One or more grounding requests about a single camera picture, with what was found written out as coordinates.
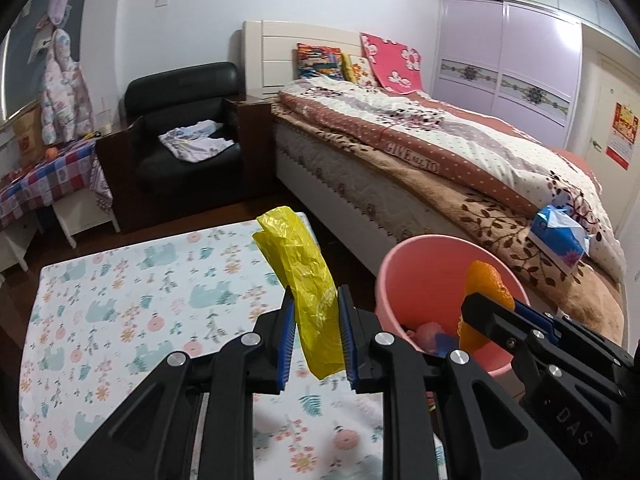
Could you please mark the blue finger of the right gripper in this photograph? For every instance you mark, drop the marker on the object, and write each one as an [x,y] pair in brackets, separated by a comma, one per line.
[544,322]

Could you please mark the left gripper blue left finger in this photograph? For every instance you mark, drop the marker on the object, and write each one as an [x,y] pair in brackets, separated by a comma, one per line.
[286,336]

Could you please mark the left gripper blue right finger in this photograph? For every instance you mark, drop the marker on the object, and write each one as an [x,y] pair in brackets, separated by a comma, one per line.
[346,314]

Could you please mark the yellow plastic bag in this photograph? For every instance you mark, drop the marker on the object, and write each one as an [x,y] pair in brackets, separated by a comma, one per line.
[296,259]

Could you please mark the blue foam fruit net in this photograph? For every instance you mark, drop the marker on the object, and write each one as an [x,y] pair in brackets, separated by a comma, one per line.
[444,343]

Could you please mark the pink plastic trash bucket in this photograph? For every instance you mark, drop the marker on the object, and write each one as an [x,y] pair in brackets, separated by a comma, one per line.
[421,280]

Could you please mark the blue tissue pack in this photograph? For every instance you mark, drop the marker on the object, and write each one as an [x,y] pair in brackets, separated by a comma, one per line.
[561,238]

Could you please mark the bed with brown blanket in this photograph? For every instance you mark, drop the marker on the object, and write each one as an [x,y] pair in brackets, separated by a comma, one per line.
[371,201]

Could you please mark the floral white quilt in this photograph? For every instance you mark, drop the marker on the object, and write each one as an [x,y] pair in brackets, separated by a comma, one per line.
[475,150]

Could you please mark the floral tablecloth on table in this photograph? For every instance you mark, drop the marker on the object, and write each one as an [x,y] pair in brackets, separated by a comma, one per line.
[100,323]

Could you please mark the black leather armchair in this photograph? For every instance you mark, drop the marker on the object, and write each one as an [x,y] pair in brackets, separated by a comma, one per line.
[148,185]

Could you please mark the white cloth on armchair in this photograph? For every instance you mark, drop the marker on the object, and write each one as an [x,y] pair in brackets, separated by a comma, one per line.
[195,143]

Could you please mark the red door poster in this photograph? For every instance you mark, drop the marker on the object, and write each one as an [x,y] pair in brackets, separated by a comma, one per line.
[622,137]

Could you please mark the yellow floral pillow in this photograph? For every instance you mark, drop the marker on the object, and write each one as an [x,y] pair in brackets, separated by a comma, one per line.
[357,69]

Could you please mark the pink floral pillow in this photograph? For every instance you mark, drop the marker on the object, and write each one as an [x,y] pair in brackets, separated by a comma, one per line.
[396,66]

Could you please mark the colourful patterned pillow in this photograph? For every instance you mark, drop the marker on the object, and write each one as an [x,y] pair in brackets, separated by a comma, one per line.
[319,61]

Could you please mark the plaid cloth side table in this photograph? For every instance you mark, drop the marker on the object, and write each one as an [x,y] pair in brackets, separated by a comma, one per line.
[72,184]

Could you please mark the white wooden headboard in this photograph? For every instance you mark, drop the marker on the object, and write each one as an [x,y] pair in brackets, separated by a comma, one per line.
[269,50]

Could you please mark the plastic cup with straw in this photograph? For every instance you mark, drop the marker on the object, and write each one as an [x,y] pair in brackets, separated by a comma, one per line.
[104,120]

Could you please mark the lilac wardrobe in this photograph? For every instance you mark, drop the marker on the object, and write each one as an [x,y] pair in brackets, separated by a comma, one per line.
[518,60]

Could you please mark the small orange fruit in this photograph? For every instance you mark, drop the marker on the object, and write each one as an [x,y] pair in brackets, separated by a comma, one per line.
[51,153]

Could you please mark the hanging floral puffer jacket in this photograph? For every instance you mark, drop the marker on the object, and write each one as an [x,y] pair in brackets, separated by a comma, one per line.
[66,110]

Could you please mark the brown paper bag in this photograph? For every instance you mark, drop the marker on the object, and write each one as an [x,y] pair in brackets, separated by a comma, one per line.
[27,132]

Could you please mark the hanging white cap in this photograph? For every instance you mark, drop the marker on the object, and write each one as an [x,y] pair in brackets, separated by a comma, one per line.
[44,31]

